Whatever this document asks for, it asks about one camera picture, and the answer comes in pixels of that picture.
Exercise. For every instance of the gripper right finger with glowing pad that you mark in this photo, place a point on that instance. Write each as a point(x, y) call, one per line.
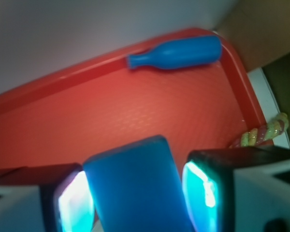
point(238, 189)

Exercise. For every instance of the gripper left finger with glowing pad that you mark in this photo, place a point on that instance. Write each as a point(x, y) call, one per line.
point(51, 198)

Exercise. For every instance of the blue rectangular block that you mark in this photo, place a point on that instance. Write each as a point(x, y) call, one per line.
point(137, 188)

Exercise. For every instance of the red plastic tray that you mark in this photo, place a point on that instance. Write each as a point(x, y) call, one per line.
point(100, 104)

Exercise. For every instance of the blue plastic bottle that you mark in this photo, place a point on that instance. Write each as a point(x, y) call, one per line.
point(181, 53)

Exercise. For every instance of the brown cardboard panel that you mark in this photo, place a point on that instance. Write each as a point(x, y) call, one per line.
point(259, 30)

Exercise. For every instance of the multicolour twisted rope toy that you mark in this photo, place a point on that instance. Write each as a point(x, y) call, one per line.
point(264, 133)

